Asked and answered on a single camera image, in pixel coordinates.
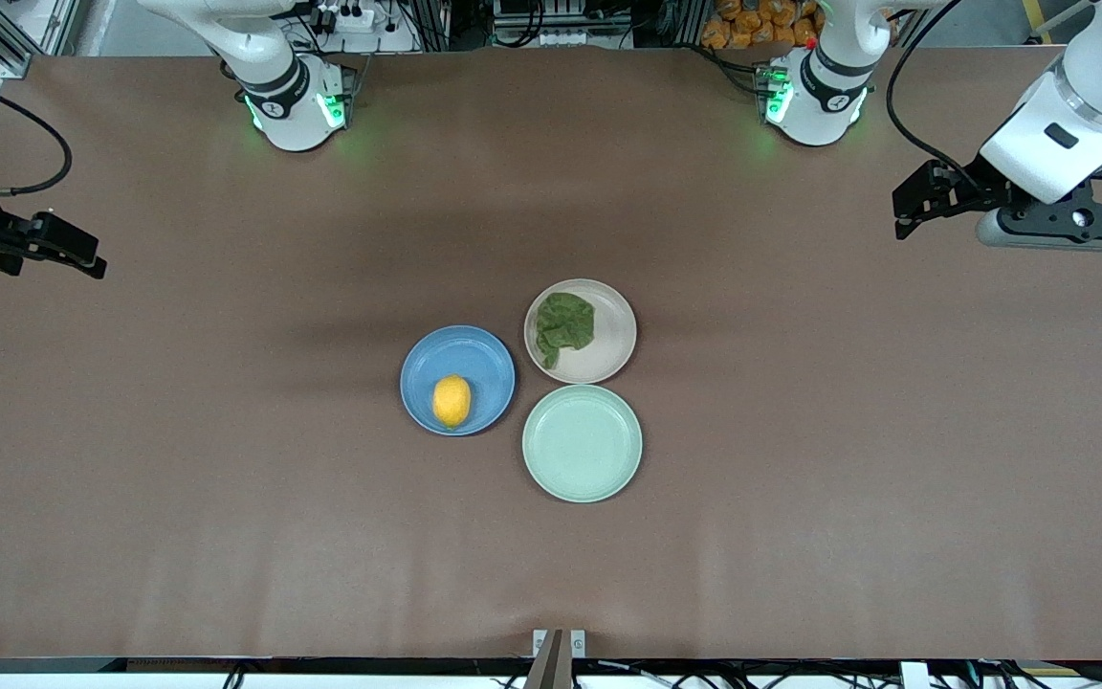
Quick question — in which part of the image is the bag of orange items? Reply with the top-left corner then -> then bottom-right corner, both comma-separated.
701,0 -> 825,49

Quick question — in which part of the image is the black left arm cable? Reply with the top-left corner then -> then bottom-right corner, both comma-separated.
885,0 -> 982,190

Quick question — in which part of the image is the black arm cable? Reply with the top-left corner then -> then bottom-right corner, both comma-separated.
0,91 -> 74,197
885,0 -> 982,190

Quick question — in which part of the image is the metal table bracket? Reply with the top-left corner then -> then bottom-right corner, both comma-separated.
532,629 -> 587,689

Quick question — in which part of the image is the pale green plate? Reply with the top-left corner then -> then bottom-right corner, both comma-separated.
521,385 -> 643,504

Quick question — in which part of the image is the yellow lemon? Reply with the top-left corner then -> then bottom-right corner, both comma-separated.
432,374 -> 473,430

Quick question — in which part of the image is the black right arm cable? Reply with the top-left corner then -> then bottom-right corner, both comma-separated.
0,91 -> 74,197

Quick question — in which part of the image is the beige plate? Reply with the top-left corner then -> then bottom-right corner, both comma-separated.
523,278 -> 638,386

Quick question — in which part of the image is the blue plate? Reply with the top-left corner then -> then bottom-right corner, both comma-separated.
400,325 -> 517,437

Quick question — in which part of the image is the aluminium frame rail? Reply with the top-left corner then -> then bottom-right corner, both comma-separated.
0,0 -> 83,79

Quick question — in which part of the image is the green lettuce leaf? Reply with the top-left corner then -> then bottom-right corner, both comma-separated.
535,292 -> 597,371

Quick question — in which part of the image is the white electronics box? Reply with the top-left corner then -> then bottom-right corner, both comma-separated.
534,27 -> 611,48

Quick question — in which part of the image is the white power strip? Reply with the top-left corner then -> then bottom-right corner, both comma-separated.
307,3 -> 378,34

